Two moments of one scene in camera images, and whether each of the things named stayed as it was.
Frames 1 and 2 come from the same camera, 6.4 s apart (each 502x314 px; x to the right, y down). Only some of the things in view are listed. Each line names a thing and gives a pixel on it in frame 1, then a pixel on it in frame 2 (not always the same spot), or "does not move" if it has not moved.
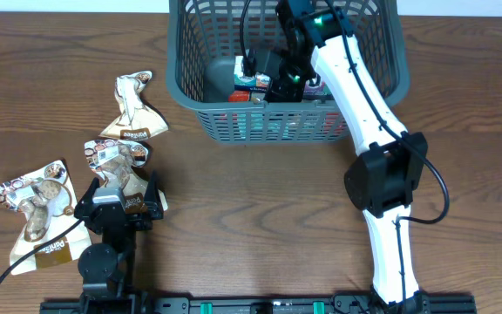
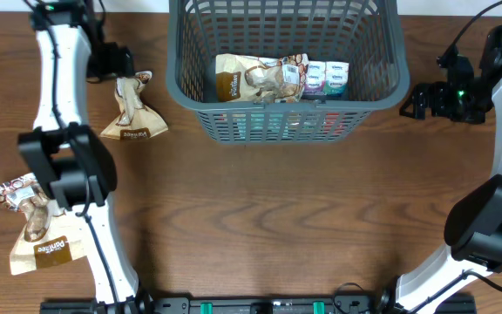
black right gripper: x=280 y=88 → x=437 y=90
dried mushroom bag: x=138 y=120 does not move
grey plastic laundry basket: x=204 y=36 does not move
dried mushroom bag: x=121 y=163 → x=261 y=79
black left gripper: x=154 y=210 → x=116 y=64
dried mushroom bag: x=47 y=199 does not move
